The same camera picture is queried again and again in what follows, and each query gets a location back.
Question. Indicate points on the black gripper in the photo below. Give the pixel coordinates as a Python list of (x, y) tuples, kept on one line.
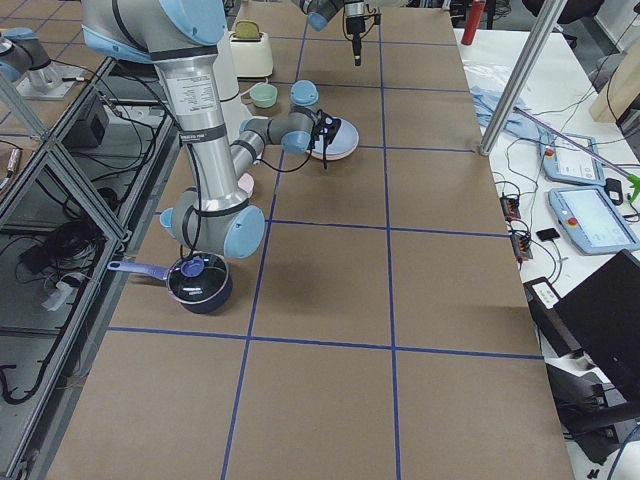
[(355, 26), (326, 146)]

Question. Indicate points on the blue plate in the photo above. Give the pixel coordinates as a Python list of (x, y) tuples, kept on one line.
[(347, 135)]

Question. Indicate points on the pink plate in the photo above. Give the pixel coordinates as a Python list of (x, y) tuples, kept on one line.
[(332, 154)]

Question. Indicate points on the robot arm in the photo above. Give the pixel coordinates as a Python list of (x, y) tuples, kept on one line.
[(320, 13), (181, 39)]

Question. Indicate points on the green bowl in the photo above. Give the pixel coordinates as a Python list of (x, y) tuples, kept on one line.
[(263, 95)]

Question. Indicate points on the pink bowl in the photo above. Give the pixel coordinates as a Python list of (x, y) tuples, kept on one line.
[(246, 183)]

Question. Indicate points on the cream toaster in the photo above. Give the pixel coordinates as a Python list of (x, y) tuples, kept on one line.
[(251, 50)]

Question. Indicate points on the red bottle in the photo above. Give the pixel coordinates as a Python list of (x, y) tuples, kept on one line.
[(473, 22)]

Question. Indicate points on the blue cup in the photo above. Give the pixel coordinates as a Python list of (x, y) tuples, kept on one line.
[(165, 220)]

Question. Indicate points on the dark pot with glass lid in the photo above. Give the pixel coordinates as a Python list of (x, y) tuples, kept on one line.
[(201, 284)]

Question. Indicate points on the far teach pendant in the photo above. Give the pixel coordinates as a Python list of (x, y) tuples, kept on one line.
[(562, 163)]

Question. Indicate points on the teach pendant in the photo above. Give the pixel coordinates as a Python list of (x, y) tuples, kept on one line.
[(562, 163), (591, 220)]

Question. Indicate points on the near teach pendant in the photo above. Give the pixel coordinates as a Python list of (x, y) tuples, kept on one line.
[(591, 220)]

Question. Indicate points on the purple grabber stick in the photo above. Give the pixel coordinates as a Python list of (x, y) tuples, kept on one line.
[(633, 179)]

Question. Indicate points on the black monitor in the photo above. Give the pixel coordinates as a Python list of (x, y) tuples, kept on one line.
[(599, 317)]

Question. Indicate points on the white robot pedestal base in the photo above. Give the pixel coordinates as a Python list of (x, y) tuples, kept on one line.
[(226, 80)]

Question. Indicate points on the aluminium frame post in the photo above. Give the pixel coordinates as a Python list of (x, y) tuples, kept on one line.
[(533, 46)]

